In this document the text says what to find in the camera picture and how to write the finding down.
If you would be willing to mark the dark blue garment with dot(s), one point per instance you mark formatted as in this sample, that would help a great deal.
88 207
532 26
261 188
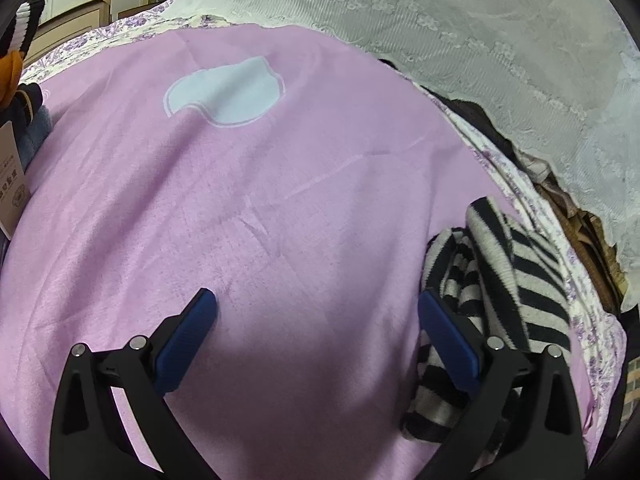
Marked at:
32 125

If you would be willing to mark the orange garment with striped cuff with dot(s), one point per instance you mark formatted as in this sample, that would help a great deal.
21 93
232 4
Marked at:
10 70

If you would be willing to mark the white lace cloth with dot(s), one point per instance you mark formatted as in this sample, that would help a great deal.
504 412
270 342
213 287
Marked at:
450 20

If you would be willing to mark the purple floral bed sheet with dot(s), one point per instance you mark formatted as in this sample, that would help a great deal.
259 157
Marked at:
595 340

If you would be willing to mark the pink blanket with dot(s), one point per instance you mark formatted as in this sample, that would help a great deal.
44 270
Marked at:
250 185

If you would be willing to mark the wooden cabinet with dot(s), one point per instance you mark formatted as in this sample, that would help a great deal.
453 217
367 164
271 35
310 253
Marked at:
75 25

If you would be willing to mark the black and grey striped sweater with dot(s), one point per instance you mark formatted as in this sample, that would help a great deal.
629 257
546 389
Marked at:
530 270

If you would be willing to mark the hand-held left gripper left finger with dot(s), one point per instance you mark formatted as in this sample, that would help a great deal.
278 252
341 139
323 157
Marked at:
185 345

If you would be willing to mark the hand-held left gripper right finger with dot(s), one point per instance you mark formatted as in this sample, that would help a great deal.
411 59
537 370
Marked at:
450 345

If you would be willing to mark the white paper tag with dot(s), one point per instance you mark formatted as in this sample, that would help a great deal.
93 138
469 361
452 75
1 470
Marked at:
12 180

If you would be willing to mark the brown woven mat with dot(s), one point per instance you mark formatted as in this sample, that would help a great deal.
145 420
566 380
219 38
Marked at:
595 245

